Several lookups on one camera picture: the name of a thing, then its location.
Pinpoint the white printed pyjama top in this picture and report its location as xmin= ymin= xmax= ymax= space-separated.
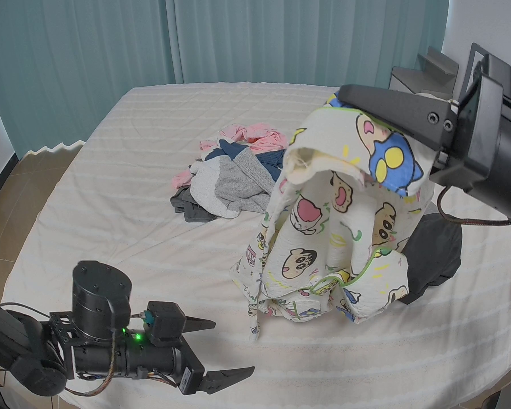
xmin=229 ymin=94 xmax=435 ymax=343

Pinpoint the blue-green curtain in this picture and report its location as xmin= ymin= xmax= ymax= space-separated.
xmin=0 ymin=0 xmax=186 ymax=157
xmin=164 ymin=0 xmax=452 ymax=89

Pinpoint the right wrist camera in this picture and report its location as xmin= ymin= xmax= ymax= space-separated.
xmin=473 ymin=53 xmax=511 ymax=129

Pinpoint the grey bedside table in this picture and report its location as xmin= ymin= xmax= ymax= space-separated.
xmin=389 ymin=46 xmax=460 ymax=101

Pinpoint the pile of clothes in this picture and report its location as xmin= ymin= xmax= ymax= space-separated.
xmin=170 ymin=123 xmax=290 ymax=223

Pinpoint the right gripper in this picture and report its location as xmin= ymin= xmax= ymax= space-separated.
xmin=338 ymin=73 xmax=511 ymax=230

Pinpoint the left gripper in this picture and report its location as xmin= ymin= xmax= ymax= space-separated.
xmin=74 ymin=316 xmax=256 ymax=396

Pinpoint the dark grey garment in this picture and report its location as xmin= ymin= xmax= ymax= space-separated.
xmin=394 ymin=213 xmax=464 ymax=306

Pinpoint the black cable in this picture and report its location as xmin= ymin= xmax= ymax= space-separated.
xmin=437 ymin=186 xmax=511 ymax=228

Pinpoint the bed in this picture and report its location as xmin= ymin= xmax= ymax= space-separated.
xmin=0 ymin=43 xmax=511 ymax=409

